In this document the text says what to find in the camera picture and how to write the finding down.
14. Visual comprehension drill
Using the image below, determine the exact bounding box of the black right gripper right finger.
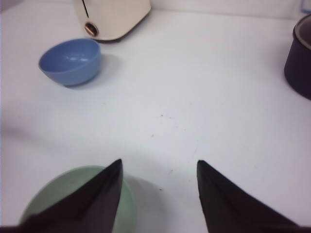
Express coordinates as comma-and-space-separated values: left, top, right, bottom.
197, 160, 305, 233

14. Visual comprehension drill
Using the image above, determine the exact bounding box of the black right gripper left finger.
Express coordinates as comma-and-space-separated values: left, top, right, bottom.
18, 159, 123, 233

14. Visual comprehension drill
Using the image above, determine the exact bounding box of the green plastic bowl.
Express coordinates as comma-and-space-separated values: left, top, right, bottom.
19, 166, 137, 233

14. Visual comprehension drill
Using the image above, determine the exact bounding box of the blue plastic bowl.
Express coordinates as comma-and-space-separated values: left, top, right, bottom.
38, 38, 102, 86

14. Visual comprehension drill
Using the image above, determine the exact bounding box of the dark blue saucepan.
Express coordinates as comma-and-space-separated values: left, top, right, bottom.
284, 14, 311, 99

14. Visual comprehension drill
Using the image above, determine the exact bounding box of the cream two-slot toaster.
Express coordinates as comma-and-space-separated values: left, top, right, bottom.
72, 0, 151, 41

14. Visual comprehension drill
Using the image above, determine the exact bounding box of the clear blue-rimmed container lid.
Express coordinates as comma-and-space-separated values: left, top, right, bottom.
300, 0, 311, 14

